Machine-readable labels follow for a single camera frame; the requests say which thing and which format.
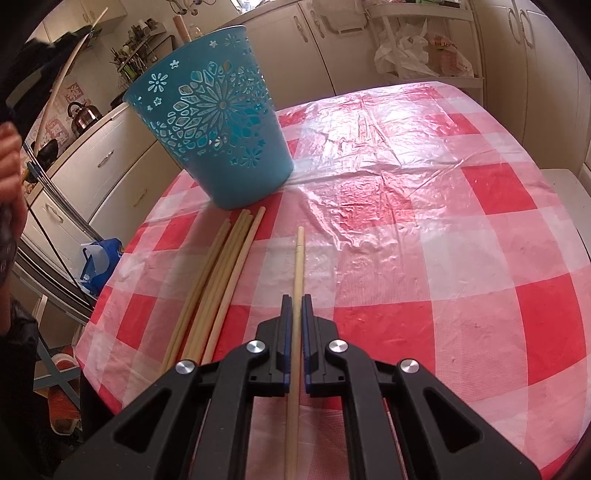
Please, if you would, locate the blue shopping bag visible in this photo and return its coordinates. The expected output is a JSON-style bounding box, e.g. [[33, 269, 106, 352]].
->
[[79, 238, 123, 297]]

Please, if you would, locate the teal perforated plastic basket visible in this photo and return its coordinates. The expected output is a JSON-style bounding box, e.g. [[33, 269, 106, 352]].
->
[[124, 25, 294, 210]]

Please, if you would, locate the mop handle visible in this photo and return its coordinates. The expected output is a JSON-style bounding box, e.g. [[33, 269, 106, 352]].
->
[[23, 143, 103, 242]]

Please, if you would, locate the copper kettle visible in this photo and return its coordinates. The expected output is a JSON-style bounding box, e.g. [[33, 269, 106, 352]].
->
[[67, 101, 102, 137]]

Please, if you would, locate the red white checkered tablecloth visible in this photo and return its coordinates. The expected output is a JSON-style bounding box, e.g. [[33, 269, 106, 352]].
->
[[75, 83, 590, 479]]

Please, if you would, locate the person's left hand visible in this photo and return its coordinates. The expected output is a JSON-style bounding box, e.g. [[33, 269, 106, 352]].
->
[[1, 122, 27, 285]]

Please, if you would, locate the single bamboo chopstick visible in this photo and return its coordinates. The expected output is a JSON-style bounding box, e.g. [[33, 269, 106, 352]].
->
[[284, 226, 305, 480]]

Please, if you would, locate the white rolling storage cart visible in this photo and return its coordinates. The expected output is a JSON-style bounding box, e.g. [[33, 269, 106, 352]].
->
[[365, 1, 485, 104]]

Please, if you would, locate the black wok pan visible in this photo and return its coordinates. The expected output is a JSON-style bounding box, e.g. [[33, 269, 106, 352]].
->
[[37, 139, 59, 171]]

